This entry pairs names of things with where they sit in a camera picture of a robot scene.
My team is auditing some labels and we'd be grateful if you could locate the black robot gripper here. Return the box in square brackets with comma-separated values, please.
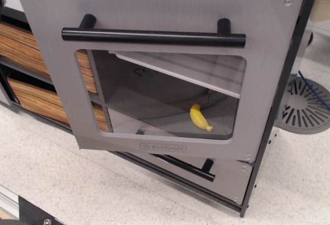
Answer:
[0, 0, 6, 8]

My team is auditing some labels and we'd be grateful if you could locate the black oven door handle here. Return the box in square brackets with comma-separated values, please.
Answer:
[61, 14, 246, 48]

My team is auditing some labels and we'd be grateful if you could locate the grey toy oven door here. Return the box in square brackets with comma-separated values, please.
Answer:
[20, 0, 304, 162]

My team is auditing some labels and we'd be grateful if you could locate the white oven shelf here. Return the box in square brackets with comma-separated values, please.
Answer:
[115, 51, 246, 98]

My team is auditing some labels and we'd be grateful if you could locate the upper wood-pattern storage bin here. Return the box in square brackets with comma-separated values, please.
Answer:
[1, 22, 97, 94]

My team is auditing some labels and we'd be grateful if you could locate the wood-pattern storage bin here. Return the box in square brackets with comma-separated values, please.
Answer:
[1, 22, 97, 94]
[7, 71, 112, 133]

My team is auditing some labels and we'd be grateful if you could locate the lower wood-pattern storage bin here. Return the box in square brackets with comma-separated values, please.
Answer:
[7, 71, 112, 133]

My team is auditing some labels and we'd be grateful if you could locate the black plate with screw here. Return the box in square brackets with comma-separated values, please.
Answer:
[18, 196, 63, 225]

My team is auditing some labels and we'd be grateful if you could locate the yellow toy banana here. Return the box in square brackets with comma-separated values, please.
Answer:
[190, 104, 213, 132]

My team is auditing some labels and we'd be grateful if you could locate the grey lower drawer front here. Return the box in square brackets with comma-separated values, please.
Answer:
[107, 106, 254, 205]

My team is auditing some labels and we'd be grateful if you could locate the grey slotted round base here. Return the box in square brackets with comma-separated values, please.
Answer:
[274, 75, 329, 134]

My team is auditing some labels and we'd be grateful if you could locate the black toy kitchen frame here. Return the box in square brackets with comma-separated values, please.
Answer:
[1, 6, 307, 216]

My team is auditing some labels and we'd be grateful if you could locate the black drawer handle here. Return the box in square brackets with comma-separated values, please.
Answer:
[140, 143, 216, 182]

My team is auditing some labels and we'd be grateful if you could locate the blue cable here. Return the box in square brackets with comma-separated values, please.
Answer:
[298, 70, 330, 109]

